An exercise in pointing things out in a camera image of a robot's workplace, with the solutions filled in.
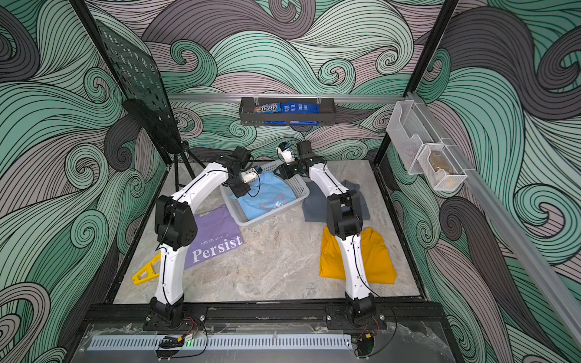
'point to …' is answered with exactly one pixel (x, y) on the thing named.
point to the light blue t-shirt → (266, 194)
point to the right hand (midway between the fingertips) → (284, 168)
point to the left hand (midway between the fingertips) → (240, 183)
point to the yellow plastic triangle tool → (147, 272)
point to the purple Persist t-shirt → (216, 234)
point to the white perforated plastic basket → (300, 188)
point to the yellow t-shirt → (378, 264)
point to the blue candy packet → (288, 107)
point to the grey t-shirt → (315, 202)
